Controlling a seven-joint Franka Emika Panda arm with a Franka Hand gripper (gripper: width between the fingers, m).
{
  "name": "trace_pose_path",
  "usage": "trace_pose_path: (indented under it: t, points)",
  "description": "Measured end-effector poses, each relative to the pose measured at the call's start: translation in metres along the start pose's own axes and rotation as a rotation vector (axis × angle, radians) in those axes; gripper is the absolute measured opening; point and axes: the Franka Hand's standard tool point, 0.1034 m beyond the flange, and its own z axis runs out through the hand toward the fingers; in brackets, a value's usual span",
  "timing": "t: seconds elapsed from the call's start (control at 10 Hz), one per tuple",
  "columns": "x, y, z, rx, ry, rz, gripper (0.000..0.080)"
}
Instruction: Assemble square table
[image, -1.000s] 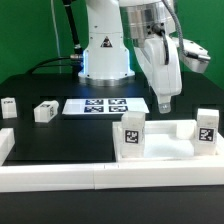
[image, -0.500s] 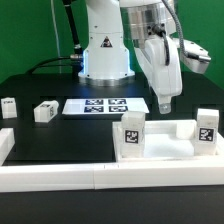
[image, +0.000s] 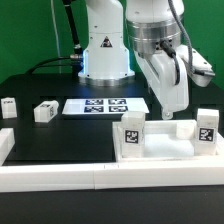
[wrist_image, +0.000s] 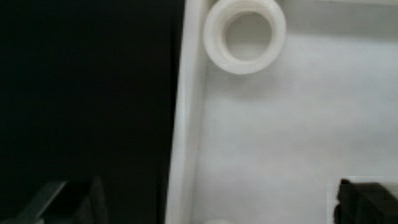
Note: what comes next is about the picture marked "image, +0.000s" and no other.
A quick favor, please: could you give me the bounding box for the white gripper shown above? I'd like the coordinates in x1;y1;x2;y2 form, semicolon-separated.
135;51;189;120

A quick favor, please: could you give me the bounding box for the white square tabletop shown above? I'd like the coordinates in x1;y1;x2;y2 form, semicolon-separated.
112;120;224;162

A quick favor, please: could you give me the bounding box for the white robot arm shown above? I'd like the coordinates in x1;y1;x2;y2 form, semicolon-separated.
78;0;189;119

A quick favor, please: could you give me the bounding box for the white sheet with tags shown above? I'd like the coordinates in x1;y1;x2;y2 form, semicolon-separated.
63;98;149;115

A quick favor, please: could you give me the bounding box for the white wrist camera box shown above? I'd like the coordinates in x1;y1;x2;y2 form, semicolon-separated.
176;45;215;87

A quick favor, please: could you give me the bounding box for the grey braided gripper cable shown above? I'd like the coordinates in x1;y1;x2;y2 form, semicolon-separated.
159;0;214;86

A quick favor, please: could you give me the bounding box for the black cable hose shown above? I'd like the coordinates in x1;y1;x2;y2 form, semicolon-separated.
25;0;84;75

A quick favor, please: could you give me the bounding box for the grey thin cable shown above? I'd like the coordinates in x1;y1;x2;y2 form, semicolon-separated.
50;0;63;75

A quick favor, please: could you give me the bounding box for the white front barrier wall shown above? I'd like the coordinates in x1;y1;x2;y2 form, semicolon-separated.
0;159;224;193

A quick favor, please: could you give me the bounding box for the white barrier wall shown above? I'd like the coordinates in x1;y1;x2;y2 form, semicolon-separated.
0;159;224;193
0;128;15;166

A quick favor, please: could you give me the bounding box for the white left barrier wall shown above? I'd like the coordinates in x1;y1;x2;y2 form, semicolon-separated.
0;128;15;166

